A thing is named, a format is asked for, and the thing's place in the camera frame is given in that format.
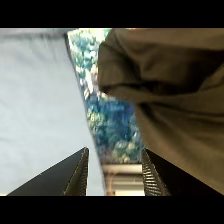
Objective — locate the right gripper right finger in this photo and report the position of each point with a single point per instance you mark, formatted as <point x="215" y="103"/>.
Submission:
<point x="166" y="181"/>

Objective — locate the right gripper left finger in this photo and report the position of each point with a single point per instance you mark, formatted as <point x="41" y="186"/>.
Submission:
<point x="66" y="180"/>

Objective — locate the blue T-shirt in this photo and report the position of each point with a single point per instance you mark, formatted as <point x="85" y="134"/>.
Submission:
<point x="36" y="106"/>

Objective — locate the black garment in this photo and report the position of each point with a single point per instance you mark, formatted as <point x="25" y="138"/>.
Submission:
<point x="180" y="100"/>

